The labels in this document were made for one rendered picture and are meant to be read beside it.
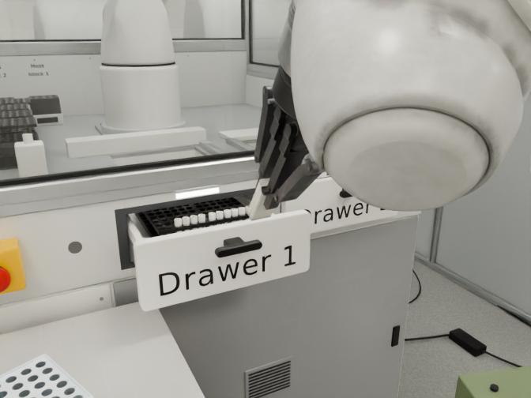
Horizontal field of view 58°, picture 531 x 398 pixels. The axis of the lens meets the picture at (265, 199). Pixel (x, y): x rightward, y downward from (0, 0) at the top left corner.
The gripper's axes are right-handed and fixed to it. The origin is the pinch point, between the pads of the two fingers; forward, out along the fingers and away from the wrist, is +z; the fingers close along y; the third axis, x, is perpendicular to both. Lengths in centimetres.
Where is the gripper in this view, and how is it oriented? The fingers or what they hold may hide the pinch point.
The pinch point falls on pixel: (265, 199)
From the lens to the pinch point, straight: 60.5
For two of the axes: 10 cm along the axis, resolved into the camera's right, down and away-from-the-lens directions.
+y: -3.9, -7.8, 4.9
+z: -2.5, 6.0, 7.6
